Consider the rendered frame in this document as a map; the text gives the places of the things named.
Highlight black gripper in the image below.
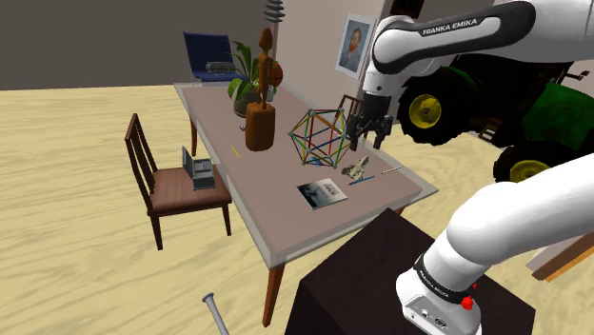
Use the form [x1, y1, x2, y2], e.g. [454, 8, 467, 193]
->
[347, 91, 395, 152]

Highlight camouflage toy plane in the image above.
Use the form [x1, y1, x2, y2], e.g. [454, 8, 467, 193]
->
[341, 155, 371, 182]

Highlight dark wooden slatted chair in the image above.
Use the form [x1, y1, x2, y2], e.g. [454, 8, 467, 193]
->
[335, 93, 366, 123]

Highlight blue pen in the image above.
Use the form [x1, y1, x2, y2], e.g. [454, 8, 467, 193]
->
[346, 174, 377, 187]

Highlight multicolour rod polyhedron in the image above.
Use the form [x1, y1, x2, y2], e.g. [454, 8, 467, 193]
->
[287, 107, 353, 168]

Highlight grey picture book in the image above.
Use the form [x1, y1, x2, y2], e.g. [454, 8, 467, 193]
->
[295, 177, 349, 212]

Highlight grey-topped table with wooden legs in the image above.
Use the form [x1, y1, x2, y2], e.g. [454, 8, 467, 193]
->
[173, 82, 440, 328]

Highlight brown wooden figure statue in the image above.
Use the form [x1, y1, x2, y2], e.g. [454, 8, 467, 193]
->
[244, 27, 278, 153]

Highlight green potted plant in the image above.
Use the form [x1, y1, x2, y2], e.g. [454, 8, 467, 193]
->
[227, 40, 280, 119]

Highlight dark robot stand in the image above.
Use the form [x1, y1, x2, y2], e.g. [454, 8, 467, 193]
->
[284, 207, 537, 335]

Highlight grey ribbed floor lamp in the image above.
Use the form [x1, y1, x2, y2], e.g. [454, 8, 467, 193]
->
[263, 0, 287, 49]

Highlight grey open laptop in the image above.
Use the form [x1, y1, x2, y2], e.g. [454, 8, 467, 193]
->
[181, 145, 217, 191]

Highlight green tractor with yellow wheels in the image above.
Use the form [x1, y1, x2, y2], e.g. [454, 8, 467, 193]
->
[395, 51, 594, 185]

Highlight blue armchair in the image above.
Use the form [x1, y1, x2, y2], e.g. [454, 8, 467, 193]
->
[181, 30, 248, 86]

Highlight brown wooden chair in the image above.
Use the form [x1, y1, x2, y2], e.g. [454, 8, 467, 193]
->
[124, 112, 233, 252]

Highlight wooden board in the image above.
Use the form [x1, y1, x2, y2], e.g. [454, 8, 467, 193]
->
[525, 231, 594, 284]

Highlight grey baseball bat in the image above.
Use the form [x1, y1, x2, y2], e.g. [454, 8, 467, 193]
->
[201, 291, 231, 335]

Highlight framed portrait wall picture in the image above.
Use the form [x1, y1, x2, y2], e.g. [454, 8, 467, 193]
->
[334, 12, 377, 80]

